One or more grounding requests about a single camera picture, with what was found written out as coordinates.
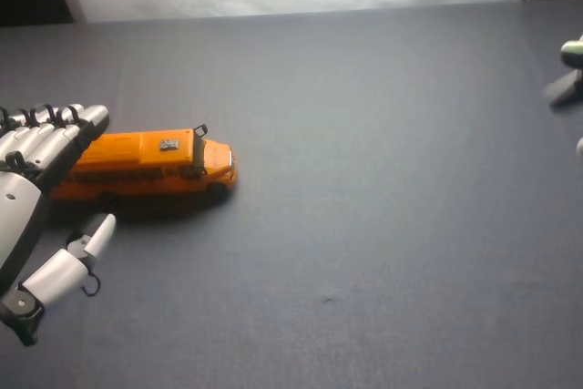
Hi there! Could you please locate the grey table cloth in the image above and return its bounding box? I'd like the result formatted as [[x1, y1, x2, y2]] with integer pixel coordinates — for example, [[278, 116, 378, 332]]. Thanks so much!
[[0, 0, 583, 389]]

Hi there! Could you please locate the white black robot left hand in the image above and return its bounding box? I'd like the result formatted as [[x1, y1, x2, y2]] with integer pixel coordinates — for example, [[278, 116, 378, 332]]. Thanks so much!
[[0, 103, 118, 348]]

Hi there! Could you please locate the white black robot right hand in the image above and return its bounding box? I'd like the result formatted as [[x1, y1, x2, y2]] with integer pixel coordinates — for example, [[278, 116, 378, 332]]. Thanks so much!
[[546, 33, 583, 159]]

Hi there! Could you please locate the yellow toy school bus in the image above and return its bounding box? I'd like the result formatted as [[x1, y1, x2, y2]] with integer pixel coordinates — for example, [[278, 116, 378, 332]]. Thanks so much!
[[48, 123, 240, 206]]

